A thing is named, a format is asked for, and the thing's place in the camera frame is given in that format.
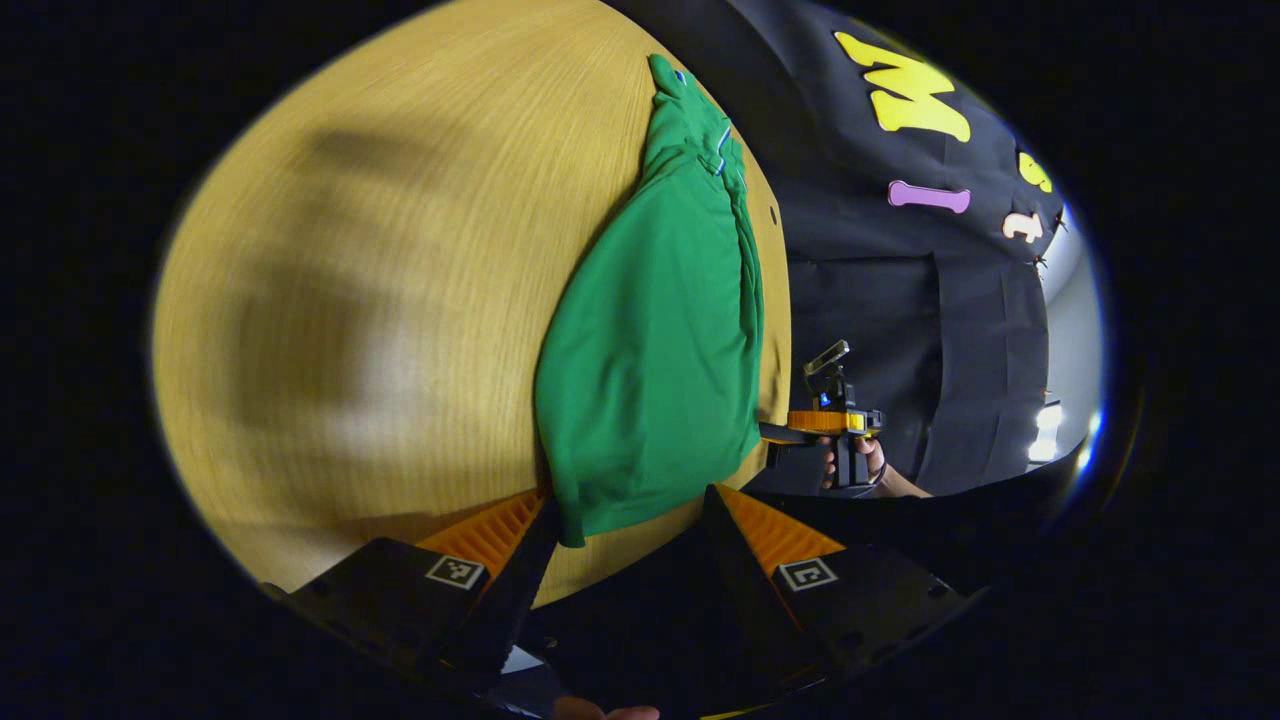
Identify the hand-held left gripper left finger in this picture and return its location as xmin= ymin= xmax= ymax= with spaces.
xmin=262 ymin=486 xmax=563 ymax=696

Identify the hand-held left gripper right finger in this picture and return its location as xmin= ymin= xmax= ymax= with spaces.
xmin=698 ymin=484 xmax=981 ymax=696

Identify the green T-shirt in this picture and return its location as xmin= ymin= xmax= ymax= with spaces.
xmin=533 ymin=54 xmax=767 ymax=549

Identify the black backdrop cloth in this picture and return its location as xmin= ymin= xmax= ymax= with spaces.
xmin=605 ymin=0 xmax=1069 ymax=499

